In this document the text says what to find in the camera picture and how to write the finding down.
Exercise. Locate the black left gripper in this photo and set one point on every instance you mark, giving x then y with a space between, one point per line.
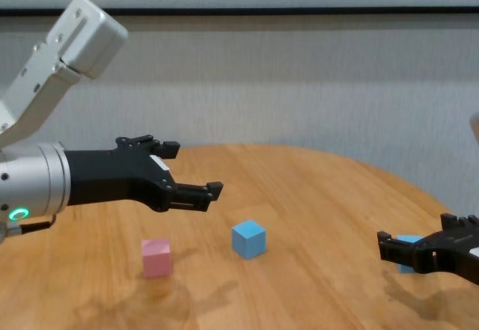
112 176

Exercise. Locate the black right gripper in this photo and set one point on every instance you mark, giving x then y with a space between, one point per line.
456 251

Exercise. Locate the blue cube block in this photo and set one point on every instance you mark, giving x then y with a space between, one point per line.
409 238
247 240

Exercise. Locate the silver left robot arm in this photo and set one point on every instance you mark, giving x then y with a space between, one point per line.
33 180

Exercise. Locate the pink cube block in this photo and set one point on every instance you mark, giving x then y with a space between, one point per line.
157 260

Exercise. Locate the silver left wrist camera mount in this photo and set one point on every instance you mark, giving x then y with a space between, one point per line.
90 38

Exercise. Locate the black wall trim strip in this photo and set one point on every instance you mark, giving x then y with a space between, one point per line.
262 10

